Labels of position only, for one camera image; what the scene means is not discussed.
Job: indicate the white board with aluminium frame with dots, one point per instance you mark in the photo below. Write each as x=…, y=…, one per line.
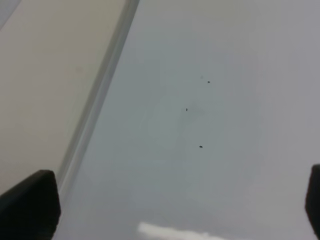
x=209, y=128

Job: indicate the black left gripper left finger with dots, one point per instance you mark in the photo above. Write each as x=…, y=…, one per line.
x=31, y=209

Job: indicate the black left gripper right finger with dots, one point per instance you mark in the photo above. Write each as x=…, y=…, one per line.
x=312, y=200

